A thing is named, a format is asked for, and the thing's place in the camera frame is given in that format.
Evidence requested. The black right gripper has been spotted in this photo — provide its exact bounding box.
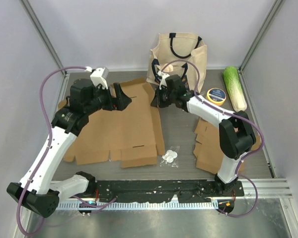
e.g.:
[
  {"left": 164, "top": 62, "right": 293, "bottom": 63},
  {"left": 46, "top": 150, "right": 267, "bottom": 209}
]
[{"left": 151, "top": 86, "right": 175, "bottom": 109}]

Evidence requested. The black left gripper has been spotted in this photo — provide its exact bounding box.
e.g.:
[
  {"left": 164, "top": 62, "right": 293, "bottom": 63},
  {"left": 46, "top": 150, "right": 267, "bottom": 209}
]
[{"left": 84, "top": 82, "right": 132, "bottom": 115}]

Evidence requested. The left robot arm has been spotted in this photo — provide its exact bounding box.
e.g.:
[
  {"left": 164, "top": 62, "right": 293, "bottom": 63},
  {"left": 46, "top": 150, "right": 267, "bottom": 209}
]
[{"left": 7, "top": 79, "right": 132, "bottom": 218}]

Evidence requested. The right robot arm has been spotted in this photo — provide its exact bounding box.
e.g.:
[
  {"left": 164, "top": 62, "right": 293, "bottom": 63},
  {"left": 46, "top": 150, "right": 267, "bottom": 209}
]
[{"left": 151, "top": 73, "right": 256, "bottom": 196}]

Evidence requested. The small flat cardboard box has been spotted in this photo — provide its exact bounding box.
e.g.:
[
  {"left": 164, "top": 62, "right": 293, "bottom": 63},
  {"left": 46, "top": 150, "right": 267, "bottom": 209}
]
[{"left": 193, "top": 117, "right": 261, "bottom": 175}]

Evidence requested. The wooden ball in bag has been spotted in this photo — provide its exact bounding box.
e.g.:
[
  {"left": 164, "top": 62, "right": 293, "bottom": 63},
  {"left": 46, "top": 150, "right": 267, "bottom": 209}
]
[{"left": 161, "top": 63, "right": 173, "bottom": 73}]

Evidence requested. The beige canvas tote bag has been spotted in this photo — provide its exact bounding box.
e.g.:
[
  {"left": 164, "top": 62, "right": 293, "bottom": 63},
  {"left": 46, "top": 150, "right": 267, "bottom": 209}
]
[{"left": 147, "top": 33, "right": 207, "bottom": 92}]

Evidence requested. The plastic bag of white discs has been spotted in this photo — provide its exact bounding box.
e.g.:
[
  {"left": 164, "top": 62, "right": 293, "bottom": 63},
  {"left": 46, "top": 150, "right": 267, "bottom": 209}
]
[{"left": 159, "top": 146, "right": 180, "bottom": 168}]

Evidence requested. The yellow tape roll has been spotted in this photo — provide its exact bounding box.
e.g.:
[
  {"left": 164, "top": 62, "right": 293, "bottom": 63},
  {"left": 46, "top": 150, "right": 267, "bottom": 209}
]
[{"left": 207, "top": 88, "right": 226, "bottom": 106}]

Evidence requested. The green plush cabbage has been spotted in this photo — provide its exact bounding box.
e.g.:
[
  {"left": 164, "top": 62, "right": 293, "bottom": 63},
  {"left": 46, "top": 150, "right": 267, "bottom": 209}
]
[{"left": 223, "top": 66, "right": 247, "bottom": 112}]

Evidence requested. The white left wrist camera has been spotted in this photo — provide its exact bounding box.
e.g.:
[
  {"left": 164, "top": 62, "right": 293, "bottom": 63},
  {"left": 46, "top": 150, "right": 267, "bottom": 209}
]
[{"left": 85, "top": 66, "right": 109, "bottom": 89}]

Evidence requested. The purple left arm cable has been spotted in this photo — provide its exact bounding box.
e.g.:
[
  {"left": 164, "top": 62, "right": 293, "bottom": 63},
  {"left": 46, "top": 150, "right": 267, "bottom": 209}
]
[{"left": 16, "top": 65, "right": 117, "bottom": 236}]

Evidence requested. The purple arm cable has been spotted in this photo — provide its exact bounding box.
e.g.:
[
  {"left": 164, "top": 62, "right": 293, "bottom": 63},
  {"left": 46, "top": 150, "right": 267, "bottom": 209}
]
[
  {"left": 16, "top": 65, "right": 117, "bottom": 236},
  {"left": 159, "top": 59, "right": 264, "bottom": 219}
]

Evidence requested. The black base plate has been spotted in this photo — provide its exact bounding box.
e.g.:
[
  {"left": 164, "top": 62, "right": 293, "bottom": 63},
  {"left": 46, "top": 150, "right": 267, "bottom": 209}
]
[{"left": 94, "top": 179, "right": 244, "bottom": 203}]

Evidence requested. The white slotted cable duct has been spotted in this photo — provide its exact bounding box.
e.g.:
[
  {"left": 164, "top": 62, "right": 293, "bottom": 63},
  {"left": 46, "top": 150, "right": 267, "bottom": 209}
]
[{"left": 57, "top": 200, "right": 218, "bottom": 211}]

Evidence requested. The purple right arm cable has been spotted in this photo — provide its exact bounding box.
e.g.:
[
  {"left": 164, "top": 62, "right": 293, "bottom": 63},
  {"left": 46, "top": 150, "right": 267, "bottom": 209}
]
[{"left": 159, "top": 59, "right": 264, "bottom": 219}]

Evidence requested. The left aluminium frame post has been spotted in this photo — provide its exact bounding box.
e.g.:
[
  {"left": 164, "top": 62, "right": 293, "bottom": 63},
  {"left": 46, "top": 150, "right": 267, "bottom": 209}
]
[{"left": 19, "top": 0, "right": 64, "bottom": 69}]

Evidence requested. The aluminium frame post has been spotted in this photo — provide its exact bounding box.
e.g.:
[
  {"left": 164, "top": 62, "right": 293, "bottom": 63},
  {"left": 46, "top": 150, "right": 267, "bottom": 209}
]
[
  {"left": 19, "top": 0, "right": 64, "bottom": 69},
  {"left": 239, "top": 0, "right": 285, "bottom": 72}
]

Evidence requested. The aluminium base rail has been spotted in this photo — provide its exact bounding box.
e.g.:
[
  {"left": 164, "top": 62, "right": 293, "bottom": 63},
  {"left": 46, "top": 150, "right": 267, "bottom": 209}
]
[{"left": 80, "top": 179, "right": 292, "bottom": 199}]

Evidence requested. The right aluminium frame post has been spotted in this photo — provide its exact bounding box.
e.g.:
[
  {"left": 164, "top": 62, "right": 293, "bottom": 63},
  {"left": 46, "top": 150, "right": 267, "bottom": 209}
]
[{"left": 239, "top": 0, "right": 285, "bottom": 72}]

